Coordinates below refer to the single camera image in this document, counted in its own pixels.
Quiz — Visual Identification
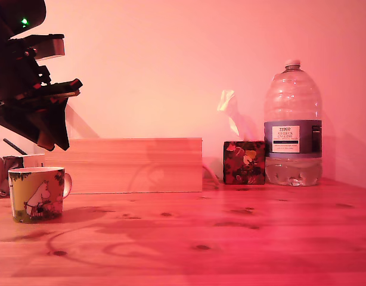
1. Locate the cartoon print coffee mug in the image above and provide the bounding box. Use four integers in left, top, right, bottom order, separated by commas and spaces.
7, 166, 73, 224

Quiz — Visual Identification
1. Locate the dark stick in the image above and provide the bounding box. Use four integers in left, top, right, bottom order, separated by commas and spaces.
2, 138, 28, 156

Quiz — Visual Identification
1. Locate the white box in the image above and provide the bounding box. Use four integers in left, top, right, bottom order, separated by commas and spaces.
23, 153, 46, 169

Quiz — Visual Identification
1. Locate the long wooden box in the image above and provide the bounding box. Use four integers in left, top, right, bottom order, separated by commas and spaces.
44, 137, 203, 195

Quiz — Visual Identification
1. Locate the white tissue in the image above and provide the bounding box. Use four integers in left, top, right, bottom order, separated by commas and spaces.
216, 89, 259, 142

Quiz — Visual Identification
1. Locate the floral tissue box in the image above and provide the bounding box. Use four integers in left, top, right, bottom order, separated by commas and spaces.
223, 141, 266, 185

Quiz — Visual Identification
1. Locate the large plastic water bottle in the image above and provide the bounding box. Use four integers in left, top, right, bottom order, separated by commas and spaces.
263, 58, 324, 187

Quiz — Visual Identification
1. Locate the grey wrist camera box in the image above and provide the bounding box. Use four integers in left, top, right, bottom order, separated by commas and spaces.
8, 33, 66, 61

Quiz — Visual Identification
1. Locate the white cable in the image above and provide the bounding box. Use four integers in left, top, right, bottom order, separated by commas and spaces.
202, 162, 220, 189

